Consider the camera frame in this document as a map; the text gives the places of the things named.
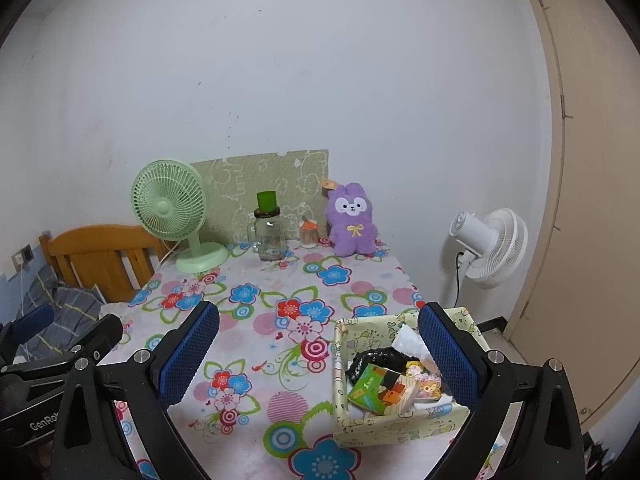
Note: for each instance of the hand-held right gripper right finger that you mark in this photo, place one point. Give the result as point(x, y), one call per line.
point(447, 355)

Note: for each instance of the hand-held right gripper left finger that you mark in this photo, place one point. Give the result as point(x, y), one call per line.
point(190, 355)

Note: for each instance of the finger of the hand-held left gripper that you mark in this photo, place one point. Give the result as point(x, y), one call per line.
point(105, 337)
point(32, 324)

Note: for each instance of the cartoon printed packet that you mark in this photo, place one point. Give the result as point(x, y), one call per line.
point(427, 387)

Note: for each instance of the white tissue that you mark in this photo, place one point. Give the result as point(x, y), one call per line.
point(407, 342)

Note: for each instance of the black cloth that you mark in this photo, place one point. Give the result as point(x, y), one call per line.
point(380, 357)

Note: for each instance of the green tissue packet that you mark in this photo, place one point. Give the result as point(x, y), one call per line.
point(370, 390)

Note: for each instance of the yellow printed storage box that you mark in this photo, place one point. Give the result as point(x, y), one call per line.
point(400, 430)

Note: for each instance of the grey plaid bedding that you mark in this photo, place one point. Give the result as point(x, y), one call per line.
point(75, 305)

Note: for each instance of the floral tablecloth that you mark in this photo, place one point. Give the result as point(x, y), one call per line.
point(260, 360)

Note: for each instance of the wooden headboard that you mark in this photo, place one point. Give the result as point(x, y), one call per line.
point(90, 250)

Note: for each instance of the white standing fan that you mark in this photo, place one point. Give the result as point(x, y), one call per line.
point(500, 245)

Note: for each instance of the glass mug with green lid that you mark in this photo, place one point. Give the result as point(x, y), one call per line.
point(270, 240)

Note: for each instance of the green desk fan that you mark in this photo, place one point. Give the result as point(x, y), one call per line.
point(165, 200)

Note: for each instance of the purple plush bunny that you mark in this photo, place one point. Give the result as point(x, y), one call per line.
point(352, 230)

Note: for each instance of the small glass jar orange lid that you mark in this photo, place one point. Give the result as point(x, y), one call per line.
point(308, 235)

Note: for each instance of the green printed board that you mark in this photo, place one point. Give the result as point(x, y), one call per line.
point(235, 180)

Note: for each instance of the beige door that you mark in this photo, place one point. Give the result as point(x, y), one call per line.
point(590, 210)

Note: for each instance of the wall socket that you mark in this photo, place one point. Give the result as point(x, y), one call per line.
point(22, 255)

